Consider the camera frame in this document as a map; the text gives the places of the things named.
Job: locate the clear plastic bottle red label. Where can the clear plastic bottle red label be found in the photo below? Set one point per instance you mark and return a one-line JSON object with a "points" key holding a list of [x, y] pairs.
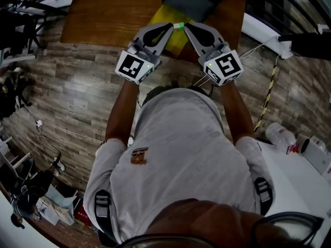
{"points": [[280, 134]]}

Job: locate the yellow black striped tape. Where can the yellow black striped tape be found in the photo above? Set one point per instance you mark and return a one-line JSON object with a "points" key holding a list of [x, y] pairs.
{"points": [[266, 99]]}

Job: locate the dark grey tray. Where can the dark grey tray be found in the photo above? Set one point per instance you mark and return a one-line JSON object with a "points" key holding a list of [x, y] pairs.
{"points": [[191, 1]]}

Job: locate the dark paper cup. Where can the dark paper cup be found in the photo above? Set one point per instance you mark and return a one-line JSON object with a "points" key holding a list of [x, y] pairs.
{"points": [[303, 143]]}

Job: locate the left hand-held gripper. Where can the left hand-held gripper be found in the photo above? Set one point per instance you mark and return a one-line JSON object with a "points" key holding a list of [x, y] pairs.
{"points": [[132, 66]]}

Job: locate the person's black eyeglasses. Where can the person's black eyeglasses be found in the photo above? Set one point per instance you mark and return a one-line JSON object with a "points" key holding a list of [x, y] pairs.
{"points": [[289, 229]]}

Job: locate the black metal railing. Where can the black metal railing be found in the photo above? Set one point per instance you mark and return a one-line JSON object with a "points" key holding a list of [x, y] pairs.
{"points": [[305, 40]]}

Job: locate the wooden table with black legs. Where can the wooden table with black legs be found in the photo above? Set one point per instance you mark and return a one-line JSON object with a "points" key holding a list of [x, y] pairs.
{"points": [[108, 17]]}

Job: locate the white paper bag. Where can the white paper bag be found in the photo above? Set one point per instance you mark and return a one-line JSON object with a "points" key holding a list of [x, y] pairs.
{"points": [[50, 210]]}

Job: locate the white black sneakers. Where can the white black sneakers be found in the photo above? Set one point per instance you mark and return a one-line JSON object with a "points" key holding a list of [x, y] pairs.
{"points": [[59, 165]]}

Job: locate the green rectangular block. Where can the green rectangular block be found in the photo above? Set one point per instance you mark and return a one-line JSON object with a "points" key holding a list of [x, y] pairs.
{"points": [[178, 26]]}

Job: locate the person's white shirt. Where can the person's white shirt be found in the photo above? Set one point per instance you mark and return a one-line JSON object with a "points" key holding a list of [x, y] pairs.
{"points": [[178, 148]]}

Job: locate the black chair base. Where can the black chair base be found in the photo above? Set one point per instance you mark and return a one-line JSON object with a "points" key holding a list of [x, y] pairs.
{"points": [[11, 97]]}

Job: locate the person's head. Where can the person's head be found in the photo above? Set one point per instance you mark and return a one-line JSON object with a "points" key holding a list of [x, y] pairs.
{"points": [[207, 221]]}

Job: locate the person's left forearm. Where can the person's left forearm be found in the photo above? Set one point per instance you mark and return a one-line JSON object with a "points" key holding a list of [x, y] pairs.
{"points": [[121, 112]]}

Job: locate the person's right forearm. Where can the person's right forearm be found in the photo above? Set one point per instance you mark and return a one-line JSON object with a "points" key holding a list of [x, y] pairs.
{"points": [[236, 112]]}

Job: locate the pale blue paper bag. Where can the pale blue paper bag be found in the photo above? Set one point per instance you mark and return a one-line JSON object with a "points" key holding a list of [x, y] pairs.
{"points": [[62, 198]]}

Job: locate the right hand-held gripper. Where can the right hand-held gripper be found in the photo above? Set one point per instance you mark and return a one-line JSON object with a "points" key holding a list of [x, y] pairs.
{"points": [[227, 66]]}

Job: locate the person's olive shoe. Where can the person's olive shoe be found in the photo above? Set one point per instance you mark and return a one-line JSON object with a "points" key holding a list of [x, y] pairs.
{"points": [[182, 81]]}

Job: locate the red box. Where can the red box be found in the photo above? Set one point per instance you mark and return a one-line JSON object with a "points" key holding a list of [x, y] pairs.
{"points": [[82, 214]]}

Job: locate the yellow object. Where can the yellow object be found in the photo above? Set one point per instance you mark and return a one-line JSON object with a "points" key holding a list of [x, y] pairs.
{"points": [[178, 43]]}

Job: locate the white charger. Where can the white charger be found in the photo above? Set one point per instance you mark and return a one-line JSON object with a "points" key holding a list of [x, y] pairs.
{"points": [[39, 123]]}

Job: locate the white ledge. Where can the white ledge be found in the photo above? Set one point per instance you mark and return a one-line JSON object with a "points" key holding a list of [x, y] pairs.
{"points": [[261, 32]]}

